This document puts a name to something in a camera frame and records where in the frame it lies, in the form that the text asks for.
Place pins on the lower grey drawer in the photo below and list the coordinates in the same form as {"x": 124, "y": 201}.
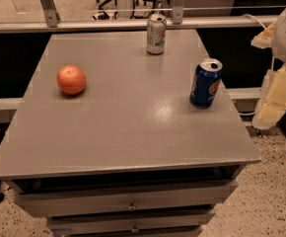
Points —
{"x": 131, "y": 222}

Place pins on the orange fruit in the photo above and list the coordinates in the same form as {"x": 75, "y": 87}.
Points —
{"x": 71, "y": 80}

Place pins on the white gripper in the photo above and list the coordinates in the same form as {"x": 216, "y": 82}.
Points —
{"x": 271, "y": 106}

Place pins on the upper grey drawer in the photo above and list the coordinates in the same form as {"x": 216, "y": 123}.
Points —
{"x": 125, "y": 199}

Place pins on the black office chair base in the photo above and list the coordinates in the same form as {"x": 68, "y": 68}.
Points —
{"x": 116, "y": 9}

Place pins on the white green 7up can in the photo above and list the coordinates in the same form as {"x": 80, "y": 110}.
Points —
{"x": 156, "y": 33}

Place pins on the grey metal railing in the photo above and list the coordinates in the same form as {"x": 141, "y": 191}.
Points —
{"x": 55, "y": 16}

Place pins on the blue pepsi can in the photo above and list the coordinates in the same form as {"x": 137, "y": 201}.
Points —
{"x": 205, "y": 83}

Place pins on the grey drawer cabinet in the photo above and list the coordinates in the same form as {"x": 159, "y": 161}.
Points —
{"x": 132, "y": 126}

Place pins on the grey drawer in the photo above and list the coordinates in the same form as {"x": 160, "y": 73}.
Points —
{"x": 131, "y": 222}
{"x": 125, "y": 199}

